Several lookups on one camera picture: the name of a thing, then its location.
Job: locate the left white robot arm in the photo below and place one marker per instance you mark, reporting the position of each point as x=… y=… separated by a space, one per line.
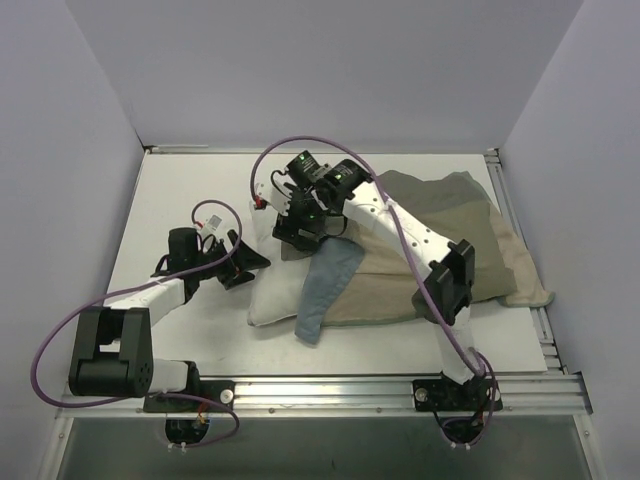
x=113 y=349

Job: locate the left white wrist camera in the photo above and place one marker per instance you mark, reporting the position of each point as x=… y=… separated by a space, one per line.
x=209 y=227

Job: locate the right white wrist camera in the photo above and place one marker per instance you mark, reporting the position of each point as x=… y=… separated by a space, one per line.
x=276 y=196

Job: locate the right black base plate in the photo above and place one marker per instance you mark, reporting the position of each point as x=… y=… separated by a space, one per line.
x=441 y=394

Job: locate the blue pillowcase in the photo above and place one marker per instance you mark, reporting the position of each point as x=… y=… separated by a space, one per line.
x=360 y=279

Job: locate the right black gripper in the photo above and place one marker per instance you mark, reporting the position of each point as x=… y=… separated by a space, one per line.
x=298 y=232

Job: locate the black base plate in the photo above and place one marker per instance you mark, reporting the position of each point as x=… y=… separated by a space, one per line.
x=441 y=394
x=219 y=391

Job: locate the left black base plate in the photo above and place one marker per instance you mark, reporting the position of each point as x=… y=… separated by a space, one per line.
x=219 y=391

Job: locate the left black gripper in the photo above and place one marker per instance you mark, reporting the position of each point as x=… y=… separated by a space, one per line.
x=228 y=263

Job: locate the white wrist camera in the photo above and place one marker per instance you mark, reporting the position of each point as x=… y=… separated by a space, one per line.
x=209 y=227
x=276 y=196

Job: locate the aluminium front rail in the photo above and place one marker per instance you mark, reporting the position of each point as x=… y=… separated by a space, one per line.
x=529 y=394

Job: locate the aluminium back rail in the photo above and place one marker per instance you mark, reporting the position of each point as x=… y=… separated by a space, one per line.
x=177 y=149

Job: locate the white pillow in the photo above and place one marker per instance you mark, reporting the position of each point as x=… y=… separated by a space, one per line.
x=277 y=290

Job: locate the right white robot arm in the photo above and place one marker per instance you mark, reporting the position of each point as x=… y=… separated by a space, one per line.
x=444 y=270

